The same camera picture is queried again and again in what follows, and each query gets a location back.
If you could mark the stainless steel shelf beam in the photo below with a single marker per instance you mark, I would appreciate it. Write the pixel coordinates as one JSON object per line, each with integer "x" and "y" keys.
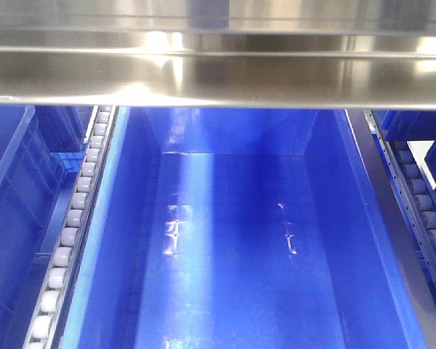
{"x": 302, "y": 54}

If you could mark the large blue plastic bin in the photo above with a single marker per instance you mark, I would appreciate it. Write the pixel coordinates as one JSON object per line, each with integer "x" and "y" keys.
{"x": 241, "y": 228}

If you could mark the grey roller track right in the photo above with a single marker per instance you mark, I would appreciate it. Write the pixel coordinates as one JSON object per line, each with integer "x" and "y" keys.
{"x": 414, "y": 192}

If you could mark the white roller track left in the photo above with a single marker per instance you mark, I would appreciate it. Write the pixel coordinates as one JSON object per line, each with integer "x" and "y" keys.
{"x": 54, "y": 296}

